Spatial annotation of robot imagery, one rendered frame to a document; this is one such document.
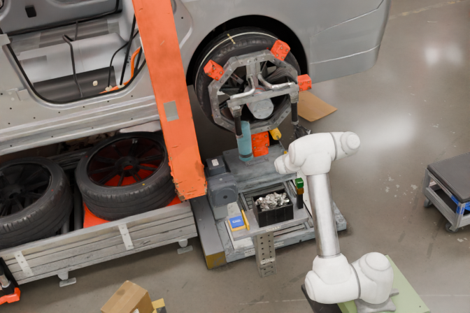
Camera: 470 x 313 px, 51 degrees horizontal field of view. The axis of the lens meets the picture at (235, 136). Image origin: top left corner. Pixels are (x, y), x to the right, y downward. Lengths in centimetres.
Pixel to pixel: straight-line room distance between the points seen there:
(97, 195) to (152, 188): 33
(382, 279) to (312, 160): 60
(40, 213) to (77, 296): 56
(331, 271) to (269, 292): 81
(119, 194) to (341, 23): 170
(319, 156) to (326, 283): 56
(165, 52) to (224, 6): 66
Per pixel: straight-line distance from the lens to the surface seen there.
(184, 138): 257
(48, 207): 318
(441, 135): 416
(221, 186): 306
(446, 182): 323
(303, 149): 219
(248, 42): 291
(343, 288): 230
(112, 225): 302
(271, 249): 291
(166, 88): 240
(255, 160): 347
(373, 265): 231
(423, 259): 323
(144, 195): 304
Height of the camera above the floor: 246
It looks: 37 degrees down
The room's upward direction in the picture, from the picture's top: 7 degrees counter-clockwise
